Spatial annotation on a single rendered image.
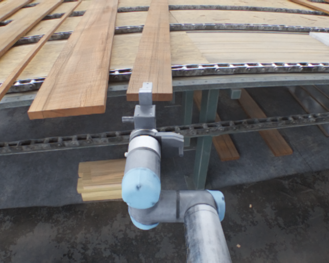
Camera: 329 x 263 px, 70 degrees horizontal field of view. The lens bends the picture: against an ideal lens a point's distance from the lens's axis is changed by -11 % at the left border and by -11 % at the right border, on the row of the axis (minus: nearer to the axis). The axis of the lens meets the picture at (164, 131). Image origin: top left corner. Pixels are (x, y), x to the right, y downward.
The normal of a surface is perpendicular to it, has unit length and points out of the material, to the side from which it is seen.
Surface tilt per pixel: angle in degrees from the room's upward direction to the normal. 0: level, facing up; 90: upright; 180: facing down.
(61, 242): 0
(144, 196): 90
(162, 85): 0
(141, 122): 90
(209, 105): 90
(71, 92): 0
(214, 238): 27
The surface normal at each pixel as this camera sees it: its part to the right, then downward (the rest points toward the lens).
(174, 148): 0.00, 0.62
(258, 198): 0.00, -0.79
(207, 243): -0.11, -0.96
